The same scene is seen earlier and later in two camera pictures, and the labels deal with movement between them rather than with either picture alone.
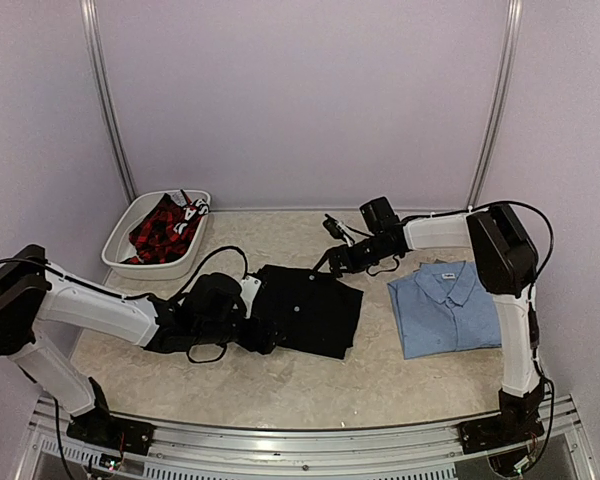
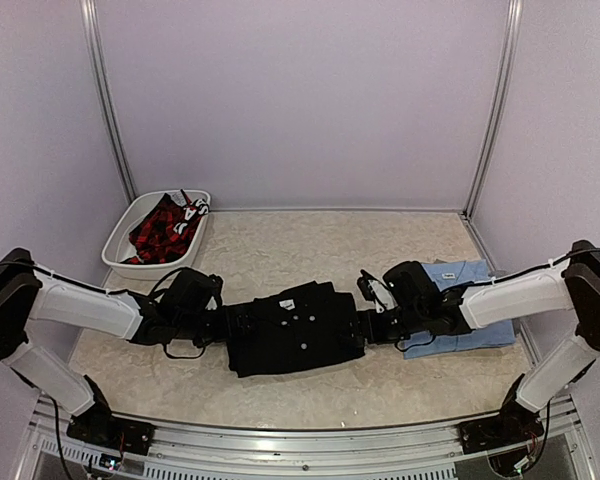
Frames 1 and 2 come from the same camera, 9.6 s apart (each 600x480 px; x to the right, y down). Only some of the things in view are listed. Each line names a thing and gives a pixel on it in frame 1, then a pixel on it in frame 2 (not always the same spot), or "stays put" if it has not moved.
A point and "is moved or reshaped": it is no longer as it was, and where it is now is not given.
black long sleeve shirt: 308,312 is moved or reshaped
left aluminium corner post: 89,18 stays put
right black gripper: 335,261 -> 374,335
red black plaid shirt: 165,231 stays put
